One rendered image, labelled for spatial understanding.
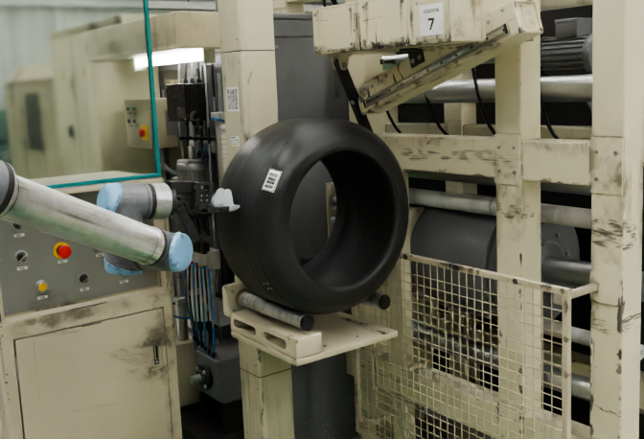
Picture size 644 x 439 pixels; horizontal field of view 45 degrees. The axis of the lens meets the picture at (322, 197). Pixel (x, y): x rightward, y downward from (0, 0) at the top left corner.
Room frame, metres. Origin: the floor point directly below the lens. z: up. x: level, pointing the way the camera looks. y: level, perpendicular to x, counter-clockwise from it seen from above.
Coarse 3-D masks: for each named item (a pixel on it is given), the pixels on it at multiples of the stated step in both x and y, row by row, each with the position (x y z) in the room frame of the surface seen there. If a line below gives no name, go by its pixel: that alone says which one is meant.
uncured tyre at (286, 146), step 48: (288, 144) 2.06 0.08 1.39; (336, 144) 2.11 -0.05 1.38; (384, 144) 2.25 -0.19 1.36; (240, 192) 2.07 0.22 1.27; (288, 192) 2.01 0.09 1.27; (336, 192) 2.47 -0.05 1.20; (384, 192) 2.38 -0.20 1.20; (240, 240) 2.05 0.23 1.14; (288, 240) 2.00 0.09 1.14; (336, 240) 2.44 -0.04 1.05; (384, 240) 2.35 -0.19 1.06; (288, 288) 2.02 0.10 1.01; (336, 288) 2.11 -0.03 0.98
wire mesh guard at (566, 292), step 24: (432, 264) 2.30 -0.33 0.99; (456, 264) 2.24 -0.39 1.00; (552, 288) 1.95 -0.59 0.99; (360, 360) 2.61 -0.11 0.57; (432, 360) 2.32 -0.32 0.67; (480, 360) 2.17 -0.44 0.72; (432, 384) 2.32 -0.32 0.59; (552, 384) 1.96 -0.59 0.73; (360, 408) 2.63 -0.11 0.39; (384, 408) 2.52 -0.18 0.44; (456, 408) 2.25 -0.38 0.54; (480, 408) 2.17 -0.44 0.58; (504, 408) 2.09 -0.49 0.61; (360, 432) 2.61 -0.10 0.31; (384, 432) 2.52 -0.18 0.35; (408, 432) 2.42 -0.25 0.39
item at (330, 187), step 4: (328, 184) 2.71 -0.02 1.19; (332, 184) 2.72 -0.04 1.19; (328, 188) 2.70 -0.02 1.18; (332, 188) 2.70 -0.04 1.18; (328, 192) 2.70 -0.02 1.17; (332, 192) 2.71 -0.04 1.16; (328, 196) 2.70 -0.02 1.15; (332, 196) 2.69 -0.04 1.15; (328, 200) 2.70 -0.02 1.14; (332, 200) 2.69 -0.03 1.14; (328, 204) 2.70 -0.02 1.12; (332, 204) 2.71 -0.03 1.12; (328, 208) 2.70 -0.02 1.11; (332, 208) 2.71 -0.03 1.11; (328, 212) 2.70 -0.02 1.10; (332, 212) 2.71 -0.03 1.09; (328, 216) 2.70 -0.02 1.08; (332, 216) 2.70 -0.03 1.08; (328, 220) 2.70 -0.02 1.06; (332, 220) 2.69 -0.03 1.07; (328, 224) 2.70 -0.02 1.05; (332, 224) 2.71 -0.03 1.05; (328, 228) 2.71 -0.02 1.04; (332, 228) 2.71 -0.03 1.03; (328, 232) 2.71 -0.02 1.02; (328, 236) 2.71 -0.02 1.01
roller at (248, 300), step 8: (240, 296) 2.30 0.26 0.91; (248, 296) 2.27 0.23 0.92; (256, 296) 2.26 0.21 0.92; (240, 304) 2.31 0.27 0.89; (248, 304) 2.26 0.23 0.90; (256, 304) 2.22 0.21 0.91; (264, 304) 2.19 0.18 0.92; (272, 304) 2.17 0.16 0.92; (280, 304) 2.16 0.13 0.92; (264, 312) 2.18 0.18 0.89; (272, 312) 2.15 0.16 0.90; (280, 312) 2.12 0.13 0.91; (288, 312) 2.09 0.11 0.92; (296, 312) 2.07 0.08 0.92; (304, 312) 2.07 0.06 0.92; (280, 320) 2.13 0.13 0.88; (288, 320) 2.08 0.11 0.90; (296, 320) 2.05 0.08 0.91; (304, 320) 2.04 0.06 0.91; (312, 320) 2.05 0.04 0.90; (304, 328) 2.04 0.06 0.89
